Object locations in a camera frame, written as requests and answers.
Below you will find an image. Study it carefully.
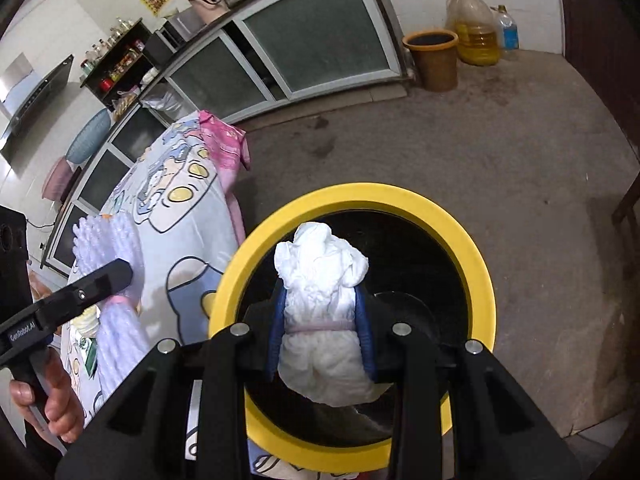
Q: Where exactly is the blue plastic basin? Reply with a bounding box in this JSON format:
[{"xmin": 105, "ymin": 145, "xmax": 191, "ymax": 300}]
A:
[{"xmin": 66, "ymin": 108, "xmax": 112, "ymax": 165}]

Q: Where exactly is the brown plastic bucket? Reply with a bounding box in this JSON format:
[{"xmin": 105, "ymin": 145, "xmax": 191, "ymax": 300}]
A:
[{"xmin": 402, "ymin": 29, "xmax": 460, "ymax": 93}]

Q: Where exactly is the white paper wad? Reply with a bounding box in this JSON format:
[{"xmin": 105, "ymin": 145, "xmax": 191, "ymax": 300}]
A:
[{"xmin": 274, "ymin": 221, "xmax": 388, "ymax": 407}]

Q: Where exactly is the pink electric kettle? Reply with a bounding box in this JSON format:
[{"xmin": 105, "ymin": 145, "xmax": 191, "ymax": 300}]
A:
[{"xmin": 184, "ymin": 0, "xmax": 224, "ymax": 24}]

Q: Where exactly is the black spice rack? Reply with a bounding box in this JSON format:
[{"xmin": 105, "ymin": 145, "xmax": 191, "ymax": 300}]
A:
[{"xmin": 80, "ymin": 19, "xmax": 173, "ymax": 107}]

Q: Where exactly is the range hood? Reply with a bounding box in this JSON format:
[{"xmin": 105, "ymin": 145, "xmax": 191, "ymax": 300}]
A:
[{"xmin": 0, "ymin": 54, "xmax": 75, "ymax": 154}]

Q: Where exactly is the silver microwave oven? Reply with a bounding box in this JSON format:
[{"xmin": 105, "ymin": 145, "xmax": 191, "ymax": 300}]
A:
[{"xmin": 164, "ymin": 7, "xmax": 207, "ymax": 47}]

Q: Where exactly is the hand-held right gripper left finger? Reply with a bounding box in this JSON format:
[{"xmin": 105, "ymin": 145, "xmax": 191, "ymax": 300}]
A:
[{"xmin": 54, "ymin": 282, "xmax": 291, "ymax": 480}]

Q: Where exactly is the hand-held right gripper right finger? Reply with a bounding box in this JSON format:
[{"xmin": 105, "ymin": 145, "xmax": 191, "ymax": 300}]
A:
[{"xmin": 354, "ymin": 287, "xmax": 584, "ymax": 480}]

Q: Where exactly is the cartoon printed tablecloth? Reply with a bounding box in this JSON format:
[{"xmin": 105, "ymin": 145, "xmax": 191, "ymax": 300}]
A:
[{"xmin": 60, "ymin": 110, "xmax": 301, "ymax": 480}]

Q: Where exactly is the yellow rimmed black trash bin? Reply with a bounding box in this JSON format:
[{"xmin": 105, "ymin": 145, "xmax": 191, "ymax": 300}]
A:
[{"xmin": 207, "ymin": 183, "xmax": 497, "ymax": 473}]

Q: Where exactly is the pink plastic basin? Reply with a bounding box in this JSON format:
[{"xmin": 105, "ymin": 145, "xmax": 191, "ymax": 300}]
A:
[{"xmin": 41, "ymin": 156, "xmax": 83, "ymax": 201}]

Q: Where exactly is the white plastic bag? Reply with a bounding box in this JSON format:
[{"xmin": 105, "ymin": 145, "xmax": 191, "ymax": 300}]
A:
[{"xmin": 142, "ymin": 82, "xmax": 182, "ymax": 112}]

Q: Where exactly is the pink printed cloth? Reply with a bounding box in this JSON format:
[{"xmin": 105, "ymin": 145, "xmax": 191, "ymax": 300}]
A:
[{"xmin": 199, "ymin": 110, "xmax": 252, "ymax": 241}]

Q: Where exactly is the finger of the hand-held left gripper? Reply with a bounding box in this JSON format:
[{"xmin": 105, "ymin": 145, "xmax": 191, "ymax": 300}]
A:
[{"xmin": 36, "ymin": 258, "xmax": 135, "ymax": 330}]

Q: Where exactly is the pale yellow wrapper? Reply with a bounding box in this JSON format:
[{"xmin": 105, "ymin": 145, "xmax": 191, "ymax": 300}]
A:
[{"xmin": 69, "ymin": 305, "xmax": 102, "ymax": 339}]

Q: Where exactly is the person's left hand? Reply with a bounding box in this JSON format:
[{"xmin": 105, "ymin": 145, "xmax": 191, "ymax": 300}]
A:
[{"xmin": 9, "ymin": 347, "xmax": 86, "ymax": 443}]

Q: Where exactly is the dark wooden side table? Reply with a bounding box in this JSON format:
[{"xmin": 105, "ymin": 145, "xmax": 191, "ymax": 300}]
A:
[{"xmin": 611, "ymin": 180, "xmax": 640, "ymax": 248}]

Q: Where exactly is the dark red wooden door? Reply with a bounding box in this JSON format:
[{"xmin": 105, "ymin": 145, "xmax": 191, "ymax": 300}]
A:
[{"xmin": 552, "ymin": 0, "xmax": 640, "ymax": 176}]

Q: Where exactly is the kitchen counter glass door cabinet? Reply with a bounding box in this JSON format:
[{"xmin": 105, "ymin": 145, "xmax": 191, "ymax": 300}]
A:
[{"xmin": 40, "ymin": 0, "xmax": 417, "ymax": 277}]

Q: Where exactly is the small clear plastic bottle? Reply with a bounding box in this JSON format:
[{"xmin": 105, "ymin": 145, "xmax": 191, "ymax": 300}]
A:
[{"xmin": 492, "ymin": 5, "xmax": 520, "ymax": 54}]

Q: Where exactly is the large cooking oil bottle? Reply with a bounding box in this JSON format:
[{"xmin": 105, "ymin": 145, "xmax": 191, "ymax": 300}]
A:
[{"xmin": 446, "ymin": 0, "xmax": 500, "ymax": 67}]

